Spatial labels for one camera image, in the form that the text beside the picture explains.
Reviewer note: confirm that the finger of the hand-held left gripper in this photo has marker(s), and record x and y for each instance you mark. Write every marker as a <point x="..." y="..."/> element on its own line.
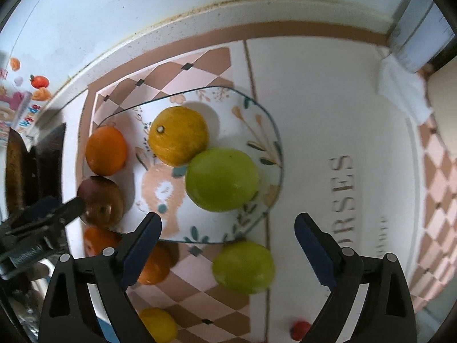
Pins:
<point x="37" y="209"/>
<point x="71" y="210"/>

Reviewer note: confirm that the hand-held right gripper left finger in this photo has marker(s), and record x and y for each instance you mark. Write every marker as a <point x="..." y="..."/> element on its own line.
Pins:
<point x="142" y="250"/>

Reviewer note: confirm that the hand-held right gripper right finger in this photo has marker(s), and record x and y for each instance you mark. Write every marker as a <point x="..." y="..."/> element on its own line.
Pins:
<point x="314" y="253"/>

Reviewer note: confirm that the orange tangerine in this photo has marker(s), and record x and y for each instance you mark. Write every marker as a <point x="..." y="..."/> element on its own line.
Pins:
<point x="106" y="150"/>
<point x="160" y="264"/>
<point x="94" y="240"/>

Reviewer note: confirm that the dark reddish-brown apple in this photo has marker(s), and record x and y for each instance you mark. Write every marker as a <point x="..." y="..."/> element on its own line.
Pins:
<point x="103" y="200"/>

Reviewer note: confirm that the floral oval ceramic plate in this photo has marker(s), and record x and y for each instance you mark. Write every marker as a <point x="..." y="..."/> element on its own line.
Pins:
<point x="167" y="193"/>

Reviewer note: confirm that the green apple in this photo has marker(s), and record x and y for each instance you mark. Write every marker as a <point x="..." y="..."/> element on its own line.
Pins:
<point x="244" y="268"/>
<point x="221" y="180"/>

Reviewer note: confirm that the yellow lemon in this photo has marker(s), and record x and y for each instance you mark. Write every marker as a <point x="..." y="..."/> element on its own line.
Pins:
<point x="160" y="325"/>

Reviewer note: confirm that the red cherry tomato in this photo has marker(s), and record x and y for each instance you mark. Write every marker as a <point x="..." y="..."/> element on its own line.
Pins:
<point x="300" y="330"/>

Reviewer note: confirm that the round yellow orange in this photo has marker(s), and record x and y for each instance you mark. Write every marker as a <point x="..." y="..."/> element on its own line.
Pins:
<point x="178" y="135"/>

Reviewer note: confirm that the black wok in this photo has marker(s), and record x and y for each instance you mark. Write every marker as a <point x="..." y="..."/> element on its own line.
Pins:
<point x="16" y="171"/>

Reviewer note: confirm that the black gas stove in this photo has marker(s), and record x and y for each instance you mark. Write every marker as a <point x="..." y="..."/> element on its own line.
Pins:
<point x="48" y="160"/>

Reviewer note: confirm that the checkered brown pink table mat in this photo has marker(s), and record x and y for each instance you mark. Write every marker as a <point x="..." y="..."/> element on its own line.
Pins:
<point x="307" y="114"/>

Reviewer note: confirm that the white folded tissue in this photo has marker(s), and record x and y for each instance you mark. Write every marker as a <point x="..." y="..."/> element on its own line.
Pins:
<point x="403" y="89"/>

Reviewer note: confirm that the silver spray can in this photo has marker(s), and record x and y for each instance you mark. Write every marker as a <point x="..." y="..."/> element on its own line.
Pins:
<point x="421" y="35"/>

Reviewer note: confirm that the colourful wall sticker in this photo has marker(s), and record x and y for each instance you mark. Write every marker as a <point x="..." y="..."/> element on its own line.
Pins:
<point x="35" y="82"/>

